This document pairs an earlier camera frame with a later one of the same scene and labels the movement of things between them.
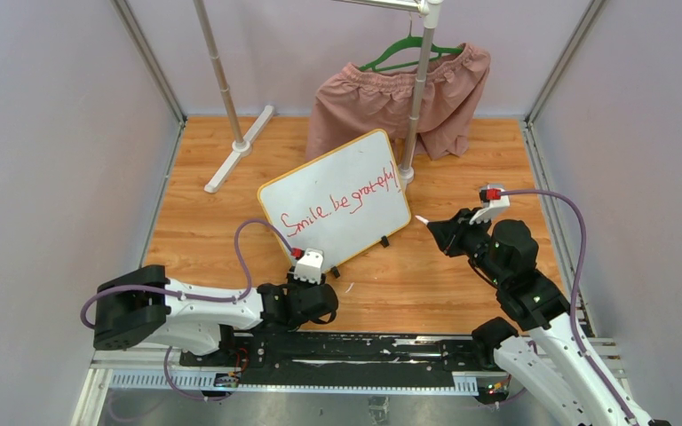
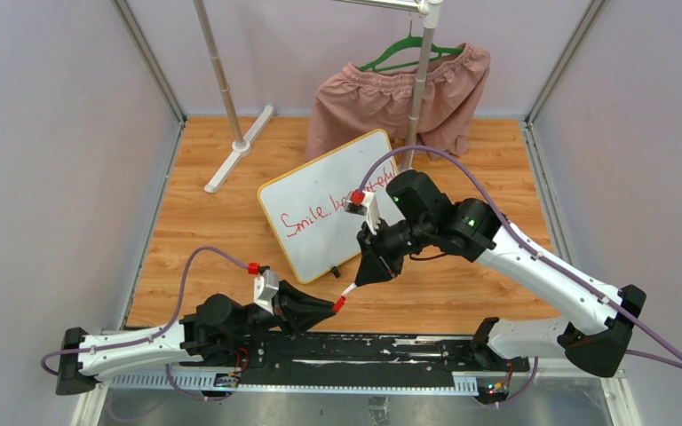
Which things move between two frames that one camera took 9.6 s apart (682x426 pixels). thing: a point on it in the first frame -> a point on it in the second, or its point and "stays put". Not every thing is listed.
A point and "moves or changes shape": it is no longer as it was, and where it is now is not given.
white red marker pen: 424,220 moves or changes shape
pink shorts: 357,101 stays put
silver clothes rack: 429,9 stays put
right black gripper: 449,232 -> 376,264
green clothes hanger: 401,43 stays put
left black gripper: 292,281 -> 289,302
